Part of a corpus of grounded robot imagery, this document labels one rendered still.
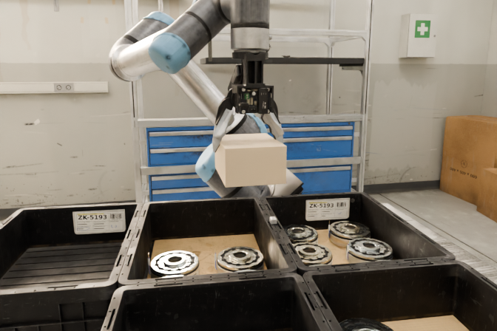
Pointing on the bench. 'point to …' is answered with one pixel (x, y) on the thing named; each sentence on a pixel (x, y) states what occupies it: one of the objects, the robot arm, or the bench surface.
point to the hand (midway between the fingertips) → (247, 150)
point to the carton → (251, 160)
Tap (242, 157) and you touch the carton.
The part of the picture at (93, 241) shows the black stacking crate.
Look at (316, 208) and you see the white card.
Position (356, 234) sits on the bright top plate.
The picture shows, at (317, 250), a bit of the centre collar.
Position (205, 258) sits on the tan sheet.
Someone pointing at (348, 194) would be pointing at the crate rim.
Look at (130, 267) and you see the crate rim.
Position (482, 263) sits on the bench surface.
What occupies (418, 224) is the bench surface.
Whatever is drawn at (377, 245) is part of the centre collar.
